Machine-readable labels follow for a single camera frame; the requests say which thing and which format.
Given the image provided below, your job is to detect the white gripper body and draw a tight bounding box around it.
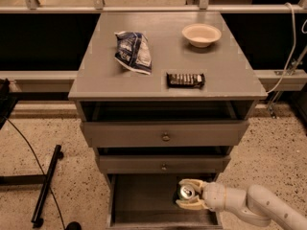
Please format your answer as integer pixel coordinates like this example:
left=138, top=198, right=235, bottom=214
left=202, top=182, right=226, bottom=212

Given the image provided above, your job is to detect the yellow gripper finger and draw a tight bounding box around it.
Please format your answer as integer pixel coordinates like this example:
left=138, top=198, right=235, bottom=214
left=178, top=179, right=207, bottom=194
left=176, top=197, right=207, bottom=211

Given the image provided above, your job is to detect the green soda can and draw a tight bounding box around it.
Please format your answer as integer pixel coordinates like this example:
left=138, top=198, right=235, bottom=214
left=176, top=184, right=196, bottom=201

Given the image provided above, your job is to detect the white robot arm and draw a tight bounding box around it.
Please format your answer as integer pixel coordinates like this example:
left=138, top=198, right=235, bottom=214
left=176, top=179, right=307, bottom=230

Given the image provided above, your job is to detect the grey top drawer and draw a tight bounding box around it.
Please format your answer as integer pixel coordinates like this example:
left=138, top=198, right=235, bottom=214
left=82, top=121, right=249, bottom=148

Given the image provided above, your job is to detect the grey drawer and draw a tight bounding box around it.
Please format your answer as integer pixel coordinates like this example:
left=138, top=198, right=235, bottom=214
left=106, top=173, right=224, bottom=230
left=98, top=155, right=230, bottom=174
left=82, top=121, right=249, bottom=148

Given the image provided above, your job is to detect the grey bottom drawer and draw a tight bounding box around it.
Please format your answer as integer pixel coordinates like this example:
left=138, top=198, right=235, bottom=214
left=106, top=173, right=224, bottom=230

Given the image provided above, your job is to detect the grey middle drawer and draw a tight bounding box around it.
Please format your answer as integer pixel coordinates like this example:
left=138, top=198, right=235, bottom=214
left=98, top=155, right=230, bottom=174

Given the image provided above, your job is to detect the grey drawer cabinet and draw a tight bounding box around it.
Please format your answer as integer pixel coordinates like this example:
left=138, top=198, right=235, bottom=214
left=67, top=11, right=269, bottom=230

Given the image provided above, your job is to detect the dark chocolate bar pack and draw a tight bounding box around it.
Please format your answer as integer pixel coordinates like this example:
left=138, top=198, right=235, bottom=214
left=166, top=74, right=205, bottom=88

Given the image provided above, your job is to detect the black round object on floor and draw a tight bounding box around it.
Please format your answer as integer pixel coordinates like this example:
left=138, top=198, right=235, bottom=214
left=65, top=221, right=82, bottom=230

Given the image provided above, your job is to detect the white paper bowl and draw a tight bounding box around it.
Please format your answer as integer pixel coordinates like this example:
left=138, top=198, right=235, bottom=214
left=182, top=24, right=222, bottom=48

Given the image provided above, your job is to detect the blue white chip bag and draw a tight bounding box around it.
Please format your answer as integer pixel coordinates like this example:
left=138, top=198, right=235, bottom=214
left=115, top=32, right=152, bottom=75

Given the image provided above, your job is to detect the black floor stand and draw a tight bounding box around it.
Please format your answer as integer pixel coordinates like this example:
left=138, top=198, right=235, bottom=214
left=0, top=145, right=63, bottom=228

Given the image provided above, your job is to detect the black equipment at left edge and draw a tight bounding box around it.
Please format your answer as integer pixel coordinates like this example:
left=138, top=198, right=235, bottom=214
left=0, top=79, right=17, bottom=129

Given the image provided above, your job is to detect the white cable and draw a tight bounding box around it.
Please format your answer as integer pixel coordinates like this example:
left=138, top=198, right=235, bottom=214
left=267, top=2, right=307, bottom=95

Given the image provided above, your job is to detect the black cable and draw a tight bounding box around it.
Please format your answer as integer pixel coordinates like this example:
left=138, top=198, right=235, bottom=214
left=6, top=118, right=66, bottom=230

